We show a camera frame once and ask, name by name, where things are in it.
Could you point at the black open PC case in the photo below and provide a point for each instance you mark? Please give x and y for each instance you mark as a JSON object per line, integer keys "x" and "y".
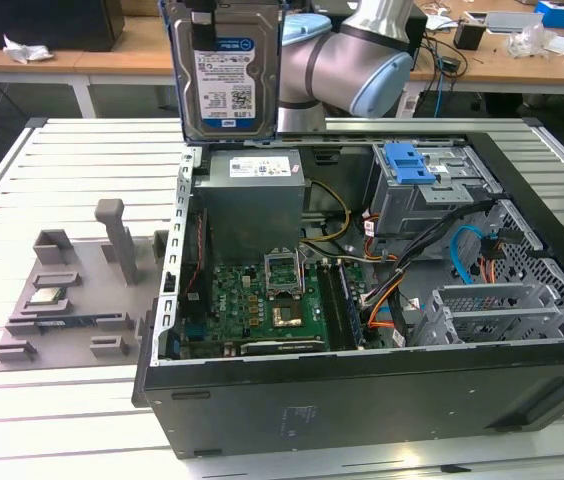
{"x": 312, "y": 400}

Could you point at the wooden desk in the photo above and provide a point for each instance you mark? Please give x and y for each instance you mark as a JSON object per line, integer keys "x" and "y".
{"x": 127, "y": 55}

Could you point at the small black container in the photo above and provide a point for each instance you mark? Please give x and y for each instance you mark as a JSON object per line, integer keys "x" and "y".
{"x": 469, "y": 36}

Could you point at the CPU socket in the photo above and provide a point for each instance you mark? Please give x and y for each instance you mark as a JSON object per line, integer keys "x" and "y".
{"x": 289, "y": 316}

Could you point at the grey parts rack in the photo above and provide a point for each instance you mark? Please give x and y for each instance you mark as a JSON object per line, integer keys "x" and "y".
{"x": 87, "y": 300}

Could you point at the large black box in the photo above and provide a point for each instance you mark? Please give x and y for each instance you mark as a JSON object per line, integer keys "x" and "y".
{"x": 37, "y": 22}

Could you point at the installed RAM stick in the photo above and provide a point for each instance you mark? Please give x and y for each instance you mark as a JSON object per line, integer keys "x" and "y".
{"x": 352, "y": 310}

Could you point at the grey flat device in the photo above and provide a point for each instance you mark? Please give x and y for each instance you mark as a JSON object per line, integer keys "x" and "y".
{"x": 512, "y": 21}

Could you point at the crumpled white paper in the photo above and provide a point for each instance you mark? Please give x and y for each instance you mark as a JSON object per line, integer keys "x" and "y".
{"x": 24, "y": 50}

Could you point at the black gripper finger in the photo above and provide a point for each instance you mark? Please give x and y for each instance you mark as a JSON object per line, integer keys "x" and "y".
{"x": 204, "y": 32}

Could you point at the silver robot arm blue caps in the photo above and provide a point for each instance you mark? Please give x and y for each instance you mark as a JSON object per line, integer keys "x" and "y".
{"x": 342, "y": 65}

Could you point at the black RAM slot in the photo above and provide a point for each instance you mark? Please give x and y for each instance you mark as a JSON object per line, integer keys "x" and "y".
{"x": 329, "y": 305}

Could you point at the hard disk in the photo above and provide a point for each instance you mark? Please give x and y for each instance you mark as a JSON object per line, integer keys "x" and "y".
{"x": 232, "y": 85}

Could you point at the green motherboard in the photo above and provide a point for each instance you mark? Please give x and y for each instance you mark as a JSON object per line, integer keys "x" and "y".
{"x": 234, "y": 305}

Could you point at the blue plastic drive latch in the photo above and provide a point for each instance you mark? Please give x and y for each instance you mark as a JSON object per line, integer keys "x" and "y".
{"x": 407, "y": 167}

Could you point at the clear plastic bag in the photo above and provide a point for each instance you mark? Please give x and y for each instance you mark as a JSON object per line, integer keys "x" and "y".
{"x": 529, "y": 42}

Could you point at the grey power supply unit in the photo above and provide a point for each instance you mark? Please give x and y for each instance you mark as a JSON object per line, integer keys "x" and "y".
{"x": 247, "y": 210}

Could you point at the grey metal drive cage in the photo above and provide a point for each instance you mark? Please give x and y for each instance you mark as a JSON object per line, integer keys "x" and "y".
{"x": 402, "y": 210}

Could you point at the silver CPU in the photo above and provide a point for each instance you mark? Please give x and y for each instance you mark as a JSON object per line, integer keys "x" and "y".
{"x": 48, "y": 296}

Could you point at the grey metal disk bay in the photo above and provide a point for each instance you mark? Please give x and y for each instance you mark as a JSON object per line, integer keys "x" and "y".
{"x": 487, "y": 320}

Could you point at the thin metal locking lever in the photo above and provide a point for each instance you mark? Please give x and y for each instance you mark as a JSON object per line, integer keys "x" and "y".
{"x": 302, "y": 272}

